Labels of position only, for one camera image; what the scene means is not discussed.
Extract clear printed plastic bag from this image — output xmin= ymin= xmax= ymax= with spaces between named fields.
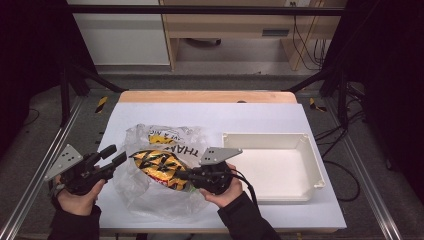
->
xmin=112 ymin=123 xmax=215 ymax=221

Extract white plastic bin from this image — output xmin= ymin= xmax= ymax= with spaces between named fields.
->
xmin=221 ymin=132 xmax=327 ymax=205

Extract black hanging desk cables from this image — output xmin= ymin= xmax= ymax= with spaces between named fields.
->
xmin=289 ymin=1 xmax=329 ymax=72

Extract white table mat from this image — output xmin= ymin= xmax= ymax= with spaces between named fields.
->
xmin=64 ymin=102 xmax=348 ymax=231

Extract right hand-held gripper cable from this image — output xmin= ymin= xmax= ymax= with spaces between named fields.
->
xmin=229 ymin=167 xmax=260 ymax=208

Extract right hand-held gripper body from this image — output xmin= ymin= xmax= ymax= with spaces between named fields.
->
xmin=198 ymin=146 xmax=244 ymax=196

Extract thin black floor cable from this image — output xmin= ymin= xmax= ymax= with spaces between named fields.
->
xmin=17 ymin=107 xmax=41 ymax=129

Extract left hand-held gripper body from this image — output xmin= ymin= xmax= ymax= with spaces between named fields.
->
xmin=44 ymin=143 xmax=111 ymax=196

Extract yellow black floor tape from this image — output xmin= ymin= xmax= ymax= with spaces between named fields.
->
xmin=95 ymin=96 xmax=109 ymax=114
xmin=308 ymin=97 xmax=328 ymax=113

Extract aluminium floor rail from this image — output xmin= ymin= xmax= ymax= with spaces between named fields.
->
xmin=0 ymin=95 xmax=85 ymax=240
xmin=324 ymin=97 xmax=405 ymax=240

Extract person's right hand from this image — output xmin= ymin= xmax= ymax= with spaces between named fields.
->
xmin=198 ymin=162 xmax=245 ymax=209

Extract person's left hand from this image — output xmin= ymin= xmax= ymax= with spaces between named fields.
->
xmin=54 ymin=175 xmax=107 ymax=217

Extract black horizontal frame bar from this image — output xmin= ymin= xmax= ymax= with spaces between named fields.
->
xmin=67 ymin=4 xmax=346 ymax=17

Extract wooden table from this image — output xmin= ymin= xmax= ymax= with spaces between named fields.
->
xmin=108 ymin=90 xmax=338 ymax=235

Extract black floor cables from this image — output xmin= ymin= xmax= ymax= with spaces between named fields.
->
xmin=314 ymin=82 xmax=368 ymax=203

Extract dark curtain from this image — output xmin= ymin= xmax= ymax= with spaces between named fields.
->
xmin=322 ymin=0 xmax=424 ymax=203
xmin=0 ymin=0 xmax=98 ymax=154

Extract light wooden desk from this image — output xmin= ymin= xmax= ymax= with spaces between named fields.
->
xmin=158 ymin=0 xmax=348 ymax=72

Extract yellow black snack packet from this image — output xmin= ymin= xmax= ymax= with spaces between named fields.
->
xmin=128 ymin=149 xmax=193 ymax=192

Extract grey desk label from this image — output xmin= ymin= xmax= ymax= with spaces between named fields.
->
xmin=261 ymin=28 xmax=291 ymax=37

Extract white cabinet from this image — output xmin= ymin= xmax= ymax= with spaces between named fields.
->
xmin=67 ymin=0 xmax=171 ymax=67

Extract black metal stand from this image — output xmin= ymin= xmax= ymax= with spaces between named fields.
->
xmin=59 ymin=62 xmax=130 ymax=128
xmin=282 ymin=62 xmax=350 ymax=130

